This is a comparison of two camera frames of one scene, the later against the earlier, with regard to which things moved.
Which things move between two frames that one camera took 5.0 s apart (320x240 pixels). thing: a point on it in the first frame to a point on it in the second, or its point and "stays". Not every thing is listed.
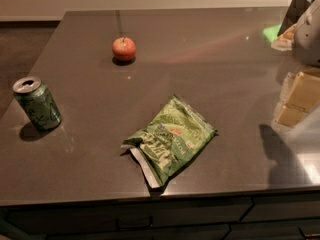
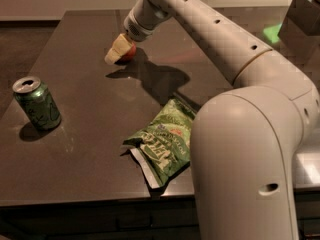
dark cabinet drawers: [295, 217] stays
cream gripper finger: [300, 92] to [119, 48]
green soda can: [37, 99] stays
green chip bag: [171, 142] stays
